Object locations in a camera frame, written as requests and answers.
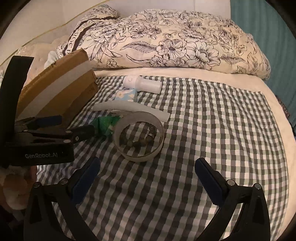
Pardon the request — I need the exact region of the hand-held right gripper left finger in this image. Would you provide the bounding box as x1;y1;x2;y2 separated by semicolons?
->
23;156;101;241

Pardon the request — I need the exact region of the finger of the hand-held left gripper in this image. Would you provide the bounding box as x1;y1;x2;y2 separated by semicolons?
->
15;115;63;130
16;125;96;143

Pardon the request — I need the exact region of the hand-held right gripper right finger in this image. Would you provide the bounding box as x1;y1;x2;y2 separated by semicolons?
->
194;158;271;241

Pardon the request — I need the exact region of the green packet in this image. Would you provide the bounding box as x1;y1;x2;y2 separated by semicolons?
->
92;116;121;138

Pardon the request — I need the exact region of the cardboard box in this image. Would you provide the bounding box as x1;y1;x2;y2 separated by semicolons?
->
15;49;100;130

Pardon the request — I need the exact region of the clear round container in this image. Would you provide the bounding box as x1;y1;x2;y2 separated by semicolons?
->
113;111;164;162

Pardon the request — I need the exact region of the light blue tissue pack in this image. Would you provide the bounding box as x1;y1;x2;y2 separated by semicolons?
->
115;90;137;103

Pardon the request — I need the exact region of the person's left hand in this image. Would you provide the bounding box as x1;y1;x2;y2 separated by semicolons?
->
0;166;37;210

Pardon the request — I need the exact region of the green checked cloth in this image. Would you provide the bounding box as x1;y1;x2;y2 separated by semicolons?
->
37;75;289;241

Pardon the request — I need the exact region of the long white strip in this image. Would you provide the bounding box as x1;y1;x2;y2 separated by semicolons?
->
92;103;171;121

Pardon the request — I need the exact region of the light green cloth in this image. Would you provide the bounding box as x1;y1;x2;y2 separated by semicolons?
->
45;51;58;67

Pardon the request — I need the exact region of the cream tufted headboard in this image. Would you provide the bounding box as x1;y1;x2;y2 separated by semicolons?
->
0;43;58;93

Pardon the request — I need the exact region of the white plastic bottle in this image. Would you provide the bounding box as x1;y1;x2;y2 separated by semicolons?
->
122;75;162;94

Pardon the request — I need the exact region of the dark floral fabric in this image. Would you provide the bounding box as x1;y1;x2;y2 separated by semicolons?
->
277;95;292;119

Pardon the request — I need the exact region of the floral duvet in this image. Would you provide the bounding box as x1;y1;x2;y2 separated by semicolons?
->
55;8;271;80

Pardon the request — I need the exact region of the teal curtain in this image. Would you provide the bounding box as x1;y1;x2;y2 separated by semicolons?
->
231;0;296;130

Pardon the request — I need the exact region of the beaded bracelet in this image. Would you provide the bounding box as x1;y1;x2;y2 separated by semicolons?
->
119;125;155;147

